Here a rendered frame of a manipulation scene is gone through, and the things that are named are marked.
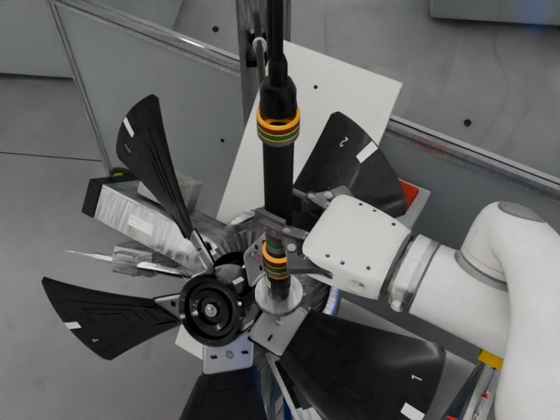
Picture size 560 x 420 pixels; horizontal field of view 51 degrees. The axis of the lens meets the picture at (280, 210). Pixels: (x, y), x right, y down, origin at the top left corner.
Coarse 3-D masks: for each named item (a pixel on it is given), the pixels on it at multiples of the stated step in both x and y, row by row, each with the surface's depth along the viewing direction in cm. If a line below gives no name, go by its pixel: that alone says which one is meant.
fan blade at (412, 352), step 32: (320, 320) 94; (288, 352) 91; (320, 352) 91; (352, 352) 91; (384, 352) 91; (416, 352) 91; (320, 384) 89; (352, 384) 89; (384, 384) 89; (320, 416) 88; (352, 416) 87; (384, 416) 87
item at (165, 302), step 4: (172, 296) 97; (176, 296) 97; (156, 300) 99; (160, 300) 98; (164, 300) 98; (168, 300) 98; (172, 300) 98; (176, 300) 98; (160, 304) 100; (164, 304) 100; (168, 304) 100; (176, 304) 100; (164, 308) 101; (168, 308) 101; (172, 308) 101; (176, 308) 101; (172, 312) 103; (176, 312) 102; (176, 316) 103
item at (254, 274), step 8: (264, 232) 96; (256, 240) 97; (248, 248) 97; (248, 256) 96; (248, 264) 95; (256, 264) 93; (248, 272) 93; (256, 272) 92; (264, 272) 90; (248, 280) 92; (256, 280) 90
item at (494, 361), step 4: (480, 352) 110; (484, 352) 108; (488, 352) 108; (480, 356) 110; (484, 356) 109; (488, 356) 108; (492, 356) 108; (496, 356) 107; (480, 360) 111; (484, 360) 110; (488, 360) 109; (492, 360) 109; (496, 360) 108; (500, 360) 107; (488, 364) 111; (492, 364) 110; (496, 364) 109; (500, 364) 108; (500, 368) 109
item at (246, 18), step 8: (240, 0) 111; (248, 0) 112; (256, 0) 112; (264, 0) 112; (240, 8) 113; (248, 8) 113; (256, 8) 113; (264, 8) 113; (240, 16) 114; (248, 16) 114; (264, 16) 115; (240, 24) 116; (248, 24) 116; (264, 24) 116
